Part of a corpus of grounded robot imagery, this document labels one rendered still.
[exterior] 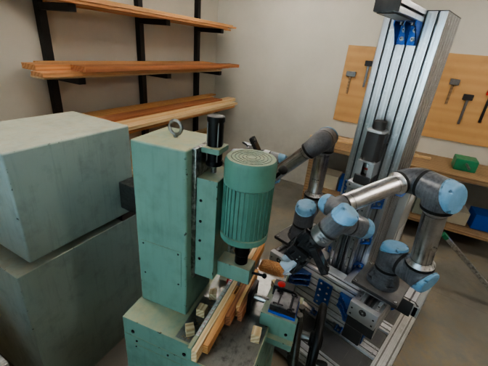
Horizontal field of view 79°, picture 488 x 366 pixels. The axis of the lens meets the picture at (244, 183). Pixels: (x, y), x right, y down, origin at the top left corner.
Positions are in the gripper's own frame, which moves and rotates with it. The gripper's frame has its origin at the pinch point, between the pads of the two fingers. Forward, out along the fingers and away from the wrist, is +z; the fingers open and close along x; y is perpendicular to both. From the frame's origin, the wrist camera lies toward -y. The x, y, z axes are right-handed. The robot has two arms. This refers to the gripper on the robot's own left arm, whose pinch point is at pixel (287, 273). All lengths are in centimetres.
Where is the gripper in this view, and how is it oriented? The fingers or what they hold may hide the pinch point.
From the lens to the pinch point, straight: 116.4
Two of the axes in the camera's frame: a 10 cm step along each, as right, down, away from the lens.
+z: -5.3, 6.7, 5.1
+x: -3.5, 3.8, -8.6
